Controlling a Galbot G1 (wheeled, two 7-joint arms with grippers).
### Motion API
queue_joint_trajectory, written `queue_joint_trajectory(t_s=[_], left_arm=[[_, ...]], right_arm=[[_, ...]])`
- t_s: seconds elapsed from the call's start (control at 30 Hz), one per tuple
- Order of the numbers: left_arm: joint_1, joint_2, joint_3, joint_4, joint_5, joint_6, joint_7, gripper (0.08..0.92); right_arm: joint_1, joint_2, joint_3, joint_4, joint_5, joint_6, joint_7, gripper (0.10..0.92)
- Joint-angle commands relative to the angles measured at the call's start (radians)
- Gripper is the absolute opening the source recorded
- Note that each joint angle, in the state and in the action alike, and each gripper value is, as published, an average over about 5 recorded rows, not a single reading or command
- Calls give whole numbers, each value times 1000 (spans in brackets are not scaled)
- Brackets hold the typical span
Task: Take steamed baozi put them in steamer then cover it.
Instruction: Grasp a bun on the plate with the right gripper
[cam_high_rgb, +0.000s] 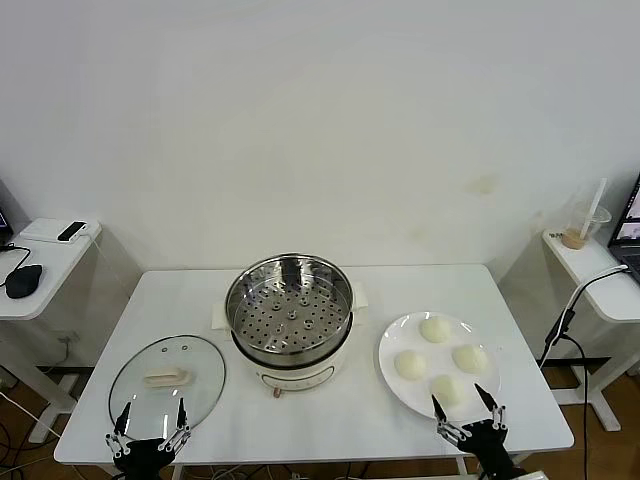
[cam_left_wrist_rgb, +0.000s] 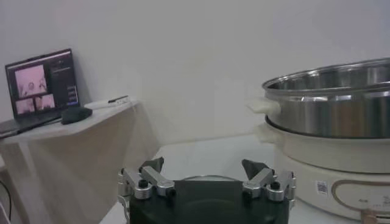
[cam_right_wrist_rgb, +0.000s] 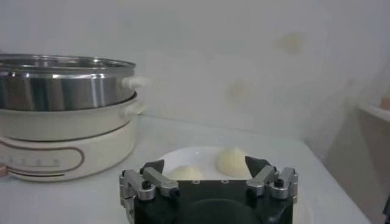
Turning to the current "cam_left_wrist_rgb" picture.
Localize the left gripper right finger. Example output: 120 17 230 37
241 158 297 202

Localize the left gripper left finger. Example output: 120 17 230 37
117 156 177 200

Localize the stainless steel steamer basket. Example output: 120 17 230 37
246 57 390 139

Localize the cream electric cooker base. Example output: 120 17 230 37
254 121 390 222

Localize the white side table with mouse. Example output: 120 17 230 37
0 100 160 224

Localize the small black white device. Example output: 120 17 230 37
107 95 130 104

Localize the black computer mouse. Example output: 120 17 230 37
60 106 93 125

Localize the black laptop pink screen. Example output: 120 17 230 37
0 48 80 139

